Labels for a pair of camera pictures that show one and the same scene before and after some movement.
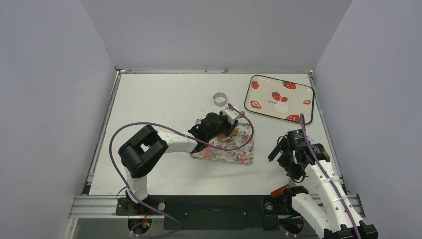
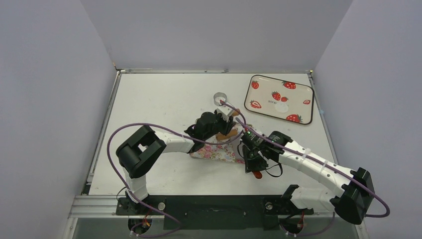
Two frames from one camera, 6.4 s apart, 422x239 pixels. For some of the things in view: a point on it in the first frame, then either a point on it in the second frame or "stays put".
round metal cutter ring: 220,99 stays put
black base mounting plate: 212,212 stays put
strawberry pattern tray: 280,99 stays put
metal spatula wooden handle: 279,191 → 257,174
